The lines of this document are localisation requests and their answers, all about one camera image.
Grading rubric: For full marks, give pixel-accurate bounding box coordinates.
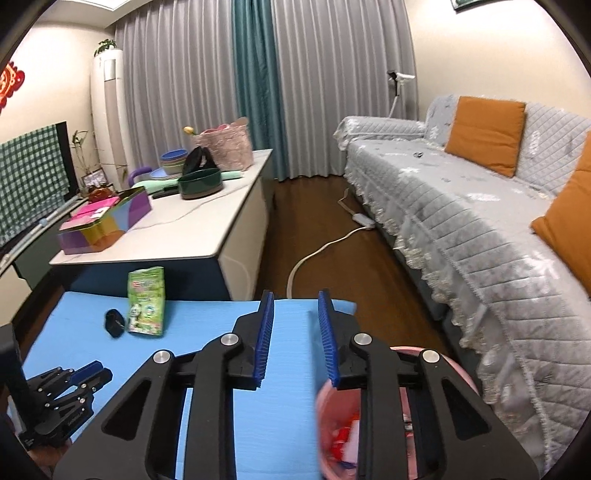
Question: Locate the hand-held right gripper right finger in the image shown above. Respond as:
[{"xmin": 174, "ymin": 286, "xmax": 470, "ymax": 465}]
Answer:
[{"xmin": 318, "ymin": 288, "xmax": 541, "ymax": 480}]

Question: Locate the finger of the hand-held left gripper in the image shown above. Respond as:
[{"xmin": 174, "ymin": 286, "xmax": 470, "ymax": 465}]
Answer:
[
  {"xmin": 23, "ymin": 369, "xmax": 114, "ymax": 446},
  {"xmin": 28, "ymin": 362, "xmax": 105, "ymax": 398}
]

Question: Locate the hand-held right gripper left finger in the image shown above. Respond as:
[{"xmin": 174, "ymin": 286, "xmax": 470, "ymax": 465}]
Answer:
[{"xmin": 53, "ymin": 290, "xmax": 276, "ymax": 480}]

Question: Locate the pink plastic basin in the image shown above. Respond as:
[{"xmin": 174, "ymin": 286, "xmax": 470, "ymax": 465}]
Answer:
[{"xmin": 314, "ymin": 345, "xmax": 481, "ymax": 480}]

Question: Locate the red plastic wrapper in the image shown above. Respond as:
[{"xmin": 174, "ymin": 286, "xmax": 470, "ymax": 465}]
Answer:
[{"xmin": 333, "ymin": 427, "xmax": 361, "ymax": 462}]

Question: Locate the dark patterned hair scrunchie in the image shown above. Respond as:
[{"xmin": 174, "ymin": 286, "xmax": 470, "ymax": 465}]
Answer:
[{"xmin": 104, "ymin": 308, "xmax": 127, "ymax": 340}]

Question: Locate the blue tablecloth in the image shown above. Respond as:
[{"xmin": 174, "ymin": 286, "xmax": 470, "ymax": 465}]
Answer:
[{"xmin": 21, "ymin": 291, "xmax": 358, "ymax": 480}]

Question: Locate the green snack bag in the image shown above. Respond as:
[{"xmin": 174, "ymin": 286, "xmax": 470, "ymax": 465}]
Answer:
[{"xmin": 127, "ymin": 267, "xmax": 166, "ymax": 337}]

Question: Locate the white sideboard cabinet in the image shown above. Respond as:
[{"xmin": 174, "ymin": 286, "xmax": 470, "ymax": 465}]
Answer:
[{"xmin": 48, "ymin": 148, "xmax": 275, "ymax": 303}]

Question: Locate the purple rainbow box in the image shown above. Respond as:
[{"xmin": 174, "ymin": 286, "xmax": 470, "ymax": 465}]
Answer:
[{"xmin": 56, "ymin": 187, "xmax": 153, "ymax": 256}]

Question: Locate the pink paper sheet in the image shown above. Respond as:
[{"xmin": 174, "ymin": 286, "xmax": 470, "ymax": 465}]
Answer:
[{"xmin": 60, "ymin": 203, "xmax": 122, "ymax": 232}]

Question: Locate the dark green round container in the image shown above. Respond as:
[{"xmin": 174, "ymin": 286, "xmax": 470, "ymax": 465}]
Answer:
[{"xmin": 178, "ymin": 167, "xmax": 225, "ymax": 200}]

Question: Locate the green checkered cloth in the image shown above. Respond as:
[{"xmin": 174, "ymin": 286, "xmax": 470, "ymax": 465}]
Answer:
[{"xmin": 0, "ymin": 122, "xmax": 70, "ymax": 247}]

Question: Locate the grey quilted sofa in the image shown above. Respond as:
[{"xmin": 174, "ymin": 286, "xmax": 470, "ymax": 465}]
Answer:
[{"xmin": 333, "ymin": 95, "xmax": 591, "ymax": 476}]

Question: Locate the light green rolled mat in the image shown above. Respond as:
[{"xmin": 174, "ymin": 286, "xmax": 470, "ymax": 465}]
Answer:
[{"xmin": 131, "ymin": 170, "xmax": 244, "ymax": 195}]

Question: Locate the black bag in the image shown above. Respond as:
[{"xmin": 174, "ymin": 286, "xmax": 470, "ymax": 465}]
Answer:
[{"xmin": 181, "ymin": 146, "xmax": 218, "ymax": 176}]

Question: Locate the pink basket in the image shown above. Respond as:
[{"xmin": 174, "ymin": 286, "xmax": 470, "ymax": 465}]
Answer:
[{"xmin": 193, "ymin": 117, "xmax": 254, "ymax": 171}]

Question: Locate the stack of coloured bowls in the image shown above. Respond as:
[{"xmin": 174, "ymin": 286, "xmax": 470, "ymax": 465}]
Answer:
[{"xmin": 159, "ymin": 148, "xmax": 190, "ymax": 178}]

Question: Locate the black television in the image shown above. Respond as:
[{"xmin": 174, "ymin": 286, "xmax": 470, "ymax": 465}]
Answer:
[{"xmin": 55, "ymin": 121, "xmax": 80, "ymax": 201}]

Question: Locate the bamboo plant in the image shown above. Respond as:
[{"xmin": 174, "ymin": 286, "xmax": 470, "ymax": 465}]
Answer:
[{"xmin": 71, "ymin": 130, "xmax": 105, "ymax": 181}]

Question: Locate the teal curtain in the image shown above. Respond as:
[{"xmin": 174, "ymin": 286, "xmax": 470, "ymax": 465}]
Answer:
[{"xmin": 231, "ymin": 0, "xmax": 291, "ymax": 182}]

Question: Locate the white standing air conditioner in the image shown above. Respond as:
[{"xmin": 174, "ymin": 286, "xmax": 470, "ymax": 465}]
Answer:
[{"xmin": 90, "ymin": 48, "xmax": 130, "ymax": 178}]

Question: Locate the orange cushion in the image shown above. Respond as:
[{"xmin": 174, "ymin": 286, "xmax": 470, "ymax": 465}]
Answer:
[
  {"xmin": 531, "ymin": 131, "xmax": 591, "ymax": 296},
  {"xmin": 444, "ymin": 96, "xmax": 527, "ymax": 178}
]

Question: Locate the grey curtain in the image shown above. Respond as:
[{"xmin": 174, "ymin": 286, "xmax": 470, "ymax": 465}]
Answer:
[
  {"xmin": 113, "ymin": 0, "xmax": 241, "ymax": 176},
  {"xmin": 272, "ymin": 0, "xmax": 419, "ymax": 178}
]

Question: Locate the white floor lamp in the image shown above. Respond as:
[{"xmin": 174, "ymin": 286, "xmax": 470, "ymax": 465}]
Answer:
[{"xmin": 387, "ymin": 69, "xmax": 416, "ymax": 121}]

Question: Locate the white power cable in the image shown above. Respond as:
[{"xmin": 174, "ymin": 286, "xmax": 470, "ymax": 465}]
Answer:
[{"xmin": 286, "ymin": 187, "xmax": 365, "ymax": 301}]

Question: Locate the red wall decoration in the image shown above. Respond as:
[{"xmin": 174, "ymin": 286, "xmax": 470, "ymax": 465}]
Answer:
[{"xmin": 0, "ymin": 62, "xmax": 26, "ymax": 114}]

